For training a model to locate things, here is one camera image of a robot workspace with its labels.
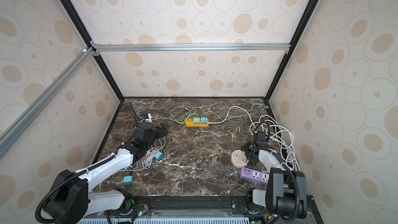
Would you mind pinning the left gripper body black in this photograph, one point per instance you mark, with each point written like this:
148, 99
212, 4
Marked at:
157, 133

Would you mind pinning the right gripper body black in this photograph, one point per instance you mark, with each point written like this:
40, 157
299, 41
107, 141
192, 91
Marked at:
249, 149

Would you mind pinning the round beige power socket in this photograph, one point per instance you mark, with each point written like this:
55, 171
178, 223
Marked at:
239, 159

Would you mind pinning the orange power strip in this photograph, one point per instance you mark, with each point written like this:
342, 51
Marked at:
189, 123

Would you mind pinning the light green charger adapter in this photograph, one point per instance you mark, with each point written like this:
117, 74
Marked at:
197, 120

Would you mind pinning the teal charger adapter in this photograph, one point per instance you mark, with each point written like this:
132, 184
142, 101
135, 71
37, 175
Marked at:
204, 120

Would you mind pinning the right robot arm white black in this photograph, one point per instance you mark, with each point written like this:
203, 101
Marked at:
285, 196

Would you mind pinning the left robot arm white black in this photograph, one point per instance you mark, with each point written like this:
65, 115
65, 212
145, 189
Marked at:
71, 198

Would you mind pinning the purple power strip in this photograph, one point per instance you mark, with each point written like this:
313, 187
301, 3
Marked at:
253, 175

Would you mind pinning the teal adapter near base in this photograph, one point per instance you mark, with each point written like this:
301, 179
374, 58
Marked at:
127, 181

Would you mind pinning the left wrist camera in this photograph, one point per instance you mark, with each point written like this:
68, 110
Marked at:
146, 117

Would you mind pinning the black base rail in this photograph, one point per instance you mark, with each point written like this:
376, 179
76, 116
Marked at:
251, 209

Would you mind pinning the horizontal aluminium rail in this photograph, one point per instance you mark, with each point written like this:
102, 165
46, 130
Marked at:
193, 47

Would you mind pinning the left diagonal aluminium rail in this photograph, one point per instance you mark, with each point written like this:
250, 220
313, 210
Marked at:
17, 128

